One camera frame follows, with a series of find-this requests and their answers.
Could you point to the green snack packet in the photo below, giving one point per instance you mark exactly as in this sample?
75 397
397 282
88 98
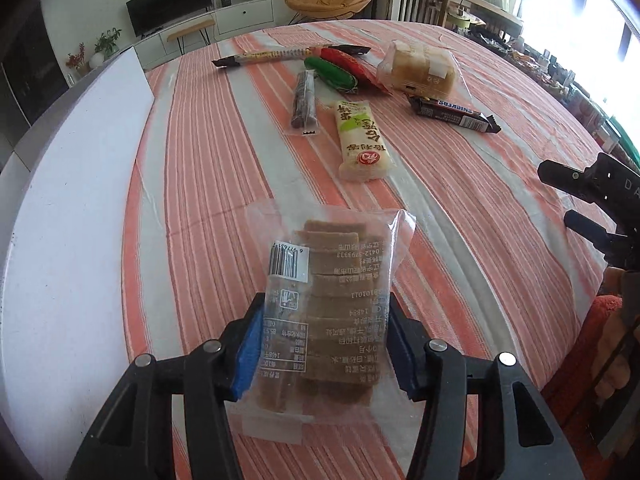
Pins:
330 71

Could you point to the white board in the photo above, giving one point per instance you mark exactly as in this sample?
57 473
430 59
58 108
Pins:
75 210

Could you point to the green plant in white vase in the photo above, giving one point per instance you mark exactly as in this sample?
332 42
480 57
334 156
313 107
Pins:
107 42

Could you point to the cream rice cake packet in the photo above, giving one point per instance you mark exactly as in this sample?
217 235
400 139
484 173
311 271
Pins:
362 145

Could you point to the brown chocolate bar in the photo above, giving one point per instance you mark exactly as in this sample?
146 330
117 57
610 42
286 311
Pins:
450 109

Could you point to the dark wooden chair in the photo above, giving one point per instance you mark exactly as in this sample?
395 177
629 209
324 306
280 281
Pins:
417 2

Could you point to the wooden bench with metal legs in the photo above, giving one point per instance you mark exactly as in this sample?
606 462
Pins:
190 27

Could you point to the bread in clear bag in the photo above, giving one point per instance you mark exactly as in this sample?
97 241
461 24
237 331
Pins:
415 67

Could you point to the black glass cabinet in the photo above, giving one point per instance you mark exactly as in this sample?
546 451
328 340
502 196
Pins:
35 70

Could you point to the red snack packet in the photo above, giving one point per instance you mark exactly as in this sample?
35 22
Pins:
362 71

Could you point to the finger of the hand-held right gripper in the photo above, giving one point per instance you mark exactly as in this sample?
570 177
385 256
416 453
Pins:
565 177
587 230

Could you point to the white television cabinet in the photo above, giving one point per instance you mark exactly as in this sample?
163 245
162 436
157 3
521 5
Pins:
250 15

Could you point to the red flower plant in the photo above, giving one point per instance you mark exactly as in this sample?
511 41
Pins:
77 60

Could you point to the long thin snack stick packet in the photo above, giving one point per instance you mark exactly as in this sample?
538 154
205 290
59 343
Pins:
265 56

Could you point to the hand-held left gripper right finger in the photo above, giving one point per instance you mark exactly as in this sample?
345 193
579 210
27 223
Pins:
402 355

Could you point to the black television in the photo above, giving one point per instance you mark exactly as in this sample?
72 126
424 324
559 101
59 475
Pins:
167 2

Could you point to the clear packet of brown crackers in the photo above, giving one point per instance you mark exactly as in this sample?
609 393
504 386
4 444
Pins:
330 310

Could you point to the dark snack stick clear wrapper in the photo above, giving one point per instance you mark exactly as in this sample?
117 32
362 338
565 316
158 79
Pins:
304 105

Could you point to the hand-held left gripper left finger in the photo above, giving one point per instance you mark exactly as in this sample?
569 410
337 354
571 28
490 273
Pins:
247 355

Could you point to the orange striped tablecloth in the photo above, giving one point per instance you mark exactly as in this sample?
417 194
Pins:
475 185

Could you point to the orange fleece clothing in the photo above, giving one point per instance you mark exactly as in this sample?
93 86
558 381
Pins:
575 410

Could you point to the person's right hand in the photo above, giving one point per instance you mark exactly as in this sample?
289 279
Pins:
612 350

